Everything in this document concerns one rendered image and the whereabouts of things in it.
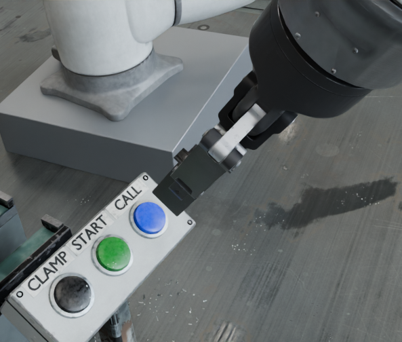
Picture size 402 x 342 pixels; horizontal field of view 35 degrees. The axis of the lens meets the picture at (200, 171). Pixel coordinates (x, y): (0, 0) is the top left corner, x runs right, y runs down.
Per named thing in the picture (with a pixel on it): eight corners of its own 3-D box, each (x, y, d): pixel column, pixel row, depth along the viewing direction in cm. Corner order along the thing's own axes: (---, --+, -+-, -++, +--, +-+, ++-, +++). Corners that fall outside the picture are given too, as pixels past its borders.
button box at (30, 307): (56, 370, 53) (73, 359, 48) (-4, 310, 53) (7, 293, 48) (177, 241, 63) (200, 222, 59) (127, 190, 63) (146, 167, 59)
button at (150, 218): (146, 245, 57) (153, 238, 55) (122, 221, 57) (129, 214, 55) (165, 224, 58) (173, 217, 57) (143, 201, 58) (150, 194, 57)
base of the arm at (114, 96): (92, 36, 119) (86, 9, 116) (186, 66, 109) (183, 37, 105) (21, 85, 109) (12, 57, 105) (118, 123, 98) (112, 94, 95)
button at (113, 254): (109, 282, 54) (116, 276, 52) (84, 258, 54) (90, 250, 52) (131, 260, 55) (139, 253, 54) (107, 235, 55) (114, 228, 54)
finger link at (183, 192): (217, 165, 46) (194, 190, 44) (188, 193, 50) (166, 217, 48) (203, 150, 46) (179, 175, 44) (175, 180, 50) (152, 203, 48)
